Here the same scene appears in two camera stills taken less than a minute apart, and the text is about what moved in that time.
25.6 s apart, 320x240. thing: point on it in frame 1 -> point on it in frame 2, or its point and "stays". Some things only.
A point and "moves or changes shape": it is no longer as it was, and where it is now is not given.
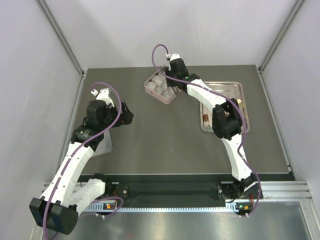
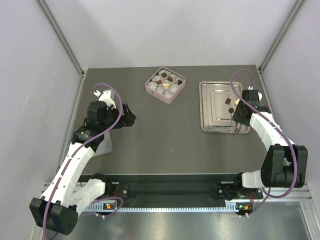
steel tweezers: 164,68 moves or changes shape
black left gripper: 125,117 stays
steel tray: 233,90 stays
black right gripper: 169,83 -> 236,117
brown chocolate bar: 205,118 moves or changes shape
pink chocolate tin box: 157,87 stays
